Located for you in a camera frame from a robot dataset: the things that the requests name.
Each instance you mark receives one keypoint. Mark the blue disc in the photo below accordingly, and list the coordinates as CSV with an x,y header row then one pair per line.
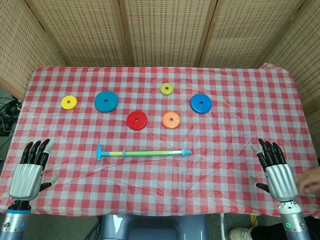
x,y
200,103

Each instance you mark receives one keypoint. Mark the large teal disc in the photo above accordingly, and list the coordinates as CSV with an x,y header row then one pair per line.
x,y
106,101

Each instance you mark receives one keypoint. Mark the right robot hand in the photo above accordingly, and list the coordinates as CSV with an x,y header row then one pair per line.
x,y
281,178

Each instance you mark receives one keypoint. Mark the red white checkered tablecloth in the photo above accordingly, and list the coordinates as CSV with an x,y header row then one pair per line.
x,y
160,180

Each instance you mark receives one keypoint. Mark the woven bamboo folding screen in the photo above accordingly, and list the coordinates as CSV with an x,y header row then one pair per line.
x,y
160,30

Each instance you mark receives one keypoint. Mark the small olive yellow disc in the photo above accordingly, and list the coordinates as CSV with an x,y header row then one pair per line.
x,y
166,88

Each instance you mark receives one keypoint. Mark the red disc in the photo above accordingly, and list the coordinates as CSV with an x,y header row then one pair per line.
x,y
136,120

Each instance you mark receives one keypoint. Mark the person's hand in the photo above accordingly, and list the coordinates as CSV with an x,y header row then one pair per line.
x,y
310,181

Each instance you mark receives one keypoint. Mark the white sneaker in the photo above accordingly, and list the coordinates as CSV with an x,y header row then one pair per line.
x,y
241,233

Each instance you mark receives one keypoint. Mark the orange disc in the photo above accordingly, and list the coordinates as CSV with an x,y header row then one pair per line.
x,y
171,120

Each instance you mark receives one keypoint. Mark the green plastic rod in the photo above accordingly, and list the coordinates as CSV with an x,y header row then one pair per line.
x,y
140,153

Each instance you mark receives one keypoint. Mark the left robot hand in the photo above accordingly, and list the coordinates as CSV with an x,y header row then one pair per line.
x,y
26,176

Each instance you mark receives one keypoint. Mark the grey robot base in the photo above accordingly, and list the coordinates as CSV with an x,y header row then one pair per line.
x,y
152,227

